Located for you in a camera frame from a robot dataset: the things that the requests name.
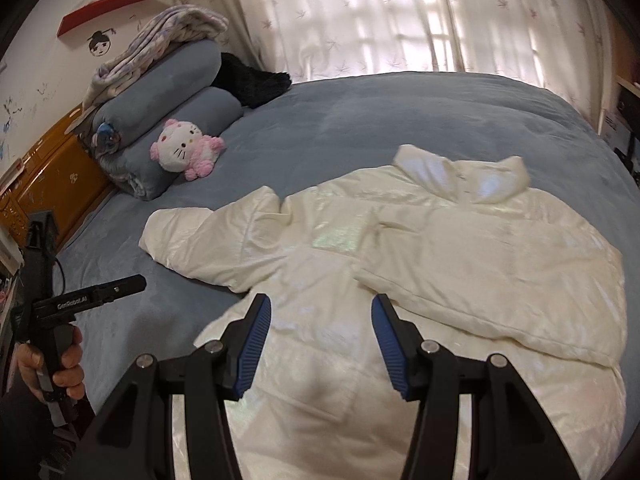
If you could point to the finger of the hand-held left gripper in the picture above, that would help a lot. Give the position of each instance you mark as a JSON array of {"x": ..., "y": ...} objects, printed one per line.
[{"x": 122, "y": 286}]

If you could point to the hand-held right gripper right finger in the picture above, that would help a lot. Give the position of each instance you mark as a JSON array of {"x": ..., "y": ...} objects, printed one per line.
[{"x": 389, "y": 347}]

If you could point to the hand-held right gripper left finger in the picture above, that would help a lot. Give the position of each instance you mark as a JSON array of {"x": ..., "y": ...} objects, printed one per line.
[{"x": 254, "y": 345}]

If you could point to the white puffer jacket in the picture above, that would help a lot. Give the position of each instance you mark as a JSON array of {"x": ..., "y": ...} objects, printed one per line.
[{"x": 450, "y": 260}]

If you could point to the person's left forearm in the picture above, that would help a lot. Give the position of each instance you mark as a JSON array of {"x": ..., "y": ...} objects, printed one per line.
[{"x": 20, "y": 435}]

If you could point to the person's left hand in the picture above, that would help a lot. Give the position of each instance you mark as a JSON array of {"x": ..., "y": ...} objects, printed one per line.
[{"x": 69, "y": 375}]

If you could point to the orange wooden headboard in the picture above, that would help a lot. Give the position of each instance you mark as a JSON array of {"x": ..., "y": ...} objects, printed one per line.
[{"x": 55, "y": 180}]

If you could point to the pink white cat plush toy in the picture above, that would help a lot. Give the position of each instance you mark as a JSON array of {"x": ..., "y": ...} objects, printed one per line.
[{"x": 175, "y": 147}]

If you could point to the upper grey pillow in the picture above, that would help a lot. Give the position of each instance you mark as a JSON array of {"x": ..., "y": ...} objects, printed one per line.
[{"x": 170, "y": 80}]

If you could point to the bed with grey-blue cover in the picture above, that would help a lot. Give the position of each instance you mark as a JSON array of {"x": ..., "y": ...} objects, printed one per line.
[{"x": 350, "y": 120}]

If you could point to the black fuzzy cloth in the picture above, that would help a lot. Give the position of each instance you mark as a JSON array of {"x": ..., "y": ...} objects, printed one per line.
[{"x": 250, "y": 82}]

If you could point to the folded purple patterned quilt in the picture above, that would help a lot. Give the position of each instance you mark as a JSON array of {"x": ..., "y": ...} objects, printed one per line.
[{"x": 165, "y": 27}]

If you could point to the white cardboard box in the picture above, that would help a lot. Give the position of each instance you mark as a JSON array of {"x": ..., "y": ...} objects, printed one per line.
[{"x": 612, "y": 127}]

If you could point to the sheer floral curtain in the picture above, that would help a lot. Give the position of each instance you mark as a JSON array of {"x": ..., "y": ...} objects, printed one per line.
[{"x": 375, "y": 10}]

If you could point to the wooden bookshelf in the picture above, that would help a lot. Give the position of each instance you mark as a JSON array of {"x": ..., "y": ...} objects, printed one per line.
[{"x": 622, "y": 45}]

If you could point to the face wall sticker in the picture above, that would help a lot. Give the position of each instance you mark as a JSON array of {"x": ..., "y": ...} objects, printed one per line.
[{"x": 100, "y": 44}]

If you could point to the red wall shelf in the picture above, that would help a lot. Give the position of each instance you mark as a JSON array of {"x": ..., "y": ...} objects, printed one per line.
[{"x": 100, "y": 10}]

